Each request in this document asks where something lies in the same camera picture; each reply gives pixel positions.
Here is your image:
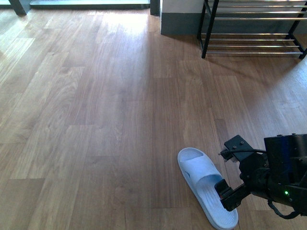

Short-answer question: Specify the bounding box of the black camera cable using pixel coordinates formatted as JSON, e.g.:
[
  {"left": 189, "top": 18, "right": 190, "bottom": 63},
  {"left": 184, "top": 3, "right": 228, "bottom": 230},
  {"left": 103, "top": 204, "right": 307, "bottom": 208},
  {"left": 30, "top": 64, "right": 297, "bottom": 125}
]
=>
[{"left": 218, "top": 148, "right": 267, "bottom": 158}]

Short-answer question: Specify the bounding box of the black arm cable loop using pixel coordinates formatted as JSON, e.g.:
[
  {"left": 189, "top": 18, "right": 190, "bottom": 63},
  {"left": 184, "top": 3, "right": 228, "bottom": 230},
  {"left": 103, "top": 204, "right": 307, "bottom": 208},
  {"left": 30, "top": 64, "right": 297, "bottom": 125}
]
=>
[{"left": 267, "top": 200, "right": 303, "bottom": 219}]

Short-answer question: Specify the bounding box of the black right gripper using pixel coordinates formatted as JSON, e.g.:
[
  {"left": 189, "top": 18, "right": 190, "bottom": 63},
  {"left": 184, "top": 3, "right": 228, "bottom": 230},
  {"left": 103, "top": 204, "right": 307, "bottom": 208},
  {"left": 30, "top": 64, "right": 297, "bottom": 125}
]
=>
[{"left": 214, "top": 153, "right": 271, "bottom": 211}]

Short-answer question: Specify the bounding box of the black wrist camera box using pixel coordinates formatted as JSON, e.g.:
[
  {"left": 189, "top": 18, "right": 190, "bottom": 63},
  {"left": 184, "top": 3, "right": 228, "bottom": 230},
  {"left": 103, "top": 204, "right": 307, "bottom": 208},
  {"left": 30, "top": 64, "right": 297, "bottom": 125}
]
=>
[{"left": 221, "top": 135, "right": 253, "bottom": 162}]

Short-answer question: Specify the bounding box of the black metal shoe rack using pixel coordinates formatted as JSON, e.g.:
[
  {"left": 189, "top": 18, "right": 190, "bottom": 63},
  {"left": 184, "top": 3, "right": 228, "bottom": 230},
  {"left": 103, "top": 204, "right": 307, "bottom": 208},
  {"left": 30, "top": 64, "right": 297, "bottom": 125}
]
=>
[{"left": 197, "top": 0, "right": 307, "bottom": 59}]

